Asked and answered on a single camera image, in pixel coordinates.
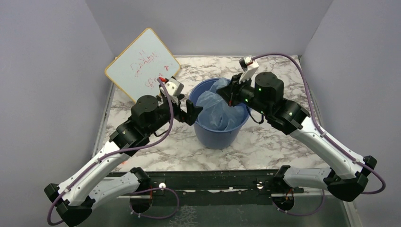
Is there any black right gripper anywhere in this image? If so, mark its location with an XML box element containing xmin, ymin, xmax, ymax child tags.
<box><xmin>217</xmin><ymin>72</ymin><xmax>270</xmax><ymax>117</ymax></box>

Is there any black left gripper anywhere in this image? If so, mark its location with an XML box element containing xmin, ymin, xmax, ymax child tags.
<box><xmin>146</xmin><ymin>94</ymin><xmax>203</xmax><ymax>136</ymax></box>

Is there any light blue trash bag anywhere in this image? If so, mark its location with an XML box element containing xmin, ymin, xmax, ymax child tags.
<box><xmin>196</xmin><ymin>78</ymin><xmax>246</xmax><ymax>131</ymax></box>

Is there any blue plastic trash bin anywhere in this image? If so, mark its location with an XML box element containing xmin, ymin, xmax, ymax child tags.
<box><xmin>189</xmin><ymin>78</ymin><xmax>249</xmax><ymax>149</ymax></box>

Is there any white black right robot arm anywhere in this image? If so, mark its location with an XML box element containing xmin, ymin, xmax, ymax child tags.
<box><xmin>217</xmin><ymin>72</ymin><xmax>377</xmax><ymax>202</ymax></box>

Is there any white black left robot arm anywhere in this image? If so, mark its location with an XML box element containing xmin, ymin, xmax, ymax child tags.
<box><xmin>44</xmin><ymin>94</ymin><xmax>203</xmax><ymax>227</ymax></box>

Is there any yellow-framed whiteboard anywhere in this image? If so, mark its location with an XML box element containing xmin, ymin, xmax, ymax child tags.
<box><xmin>105</xmin><ymin>28</ymin><xmax>181</xmax><ymax>102</ymax></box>

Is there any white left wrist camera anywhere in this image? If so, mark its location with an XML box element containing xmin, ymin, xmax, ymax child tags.
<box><xmin>160</xmin><ymin>77</ymin><xmax>184</xmax><ymax>105</ymax></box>

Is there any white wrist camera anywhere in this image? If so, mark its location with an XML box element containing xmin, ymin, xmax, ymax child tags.
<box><xmin>239</xmin><ymin>55</ymin><xmax>259</xmax><ymax>83</ymax></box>
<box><xmin>160</xmin><ymin>77</ymin><xmax>184</xmax><ymax>105</ymax></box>

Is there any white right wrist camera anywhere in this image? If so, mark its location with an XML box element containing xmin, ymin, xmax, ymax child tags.
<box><xmin>239</xmin><ymin>55</ymin><xmax>259</xmax><ymax>83</ymax></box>

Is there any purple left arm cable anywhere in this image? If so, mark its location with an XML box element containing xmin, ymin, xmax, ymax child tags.
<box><xmin>47</xmin><ymin>78</ymin><xmax>180</xmax><ymax>226</ymax></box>

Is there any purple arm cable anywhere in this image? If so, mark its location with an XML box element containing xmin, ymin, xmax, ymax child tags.
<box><xmin>253</xmin><ymin>53</ymin><xmax>386</xmax><ymax>218</ymax></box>
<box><xmin>47</xmin><ymin>78</ymin><xmax>180</xmax><ymax>226</ymax></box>

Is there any black metal mounting rail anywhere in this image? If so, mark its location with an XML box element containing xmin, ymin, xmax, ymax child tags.
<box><xmin>128</xmin><ymin>169</ymin><xmax>303</xmax><ymax>210</ymax></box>

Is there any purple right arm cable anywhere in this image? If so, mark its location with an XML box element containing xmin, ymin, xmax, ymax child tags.
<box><xmin>253</xmin><ymin>53</ymin><xmax>386</xmax><ymax>218</ymax></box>

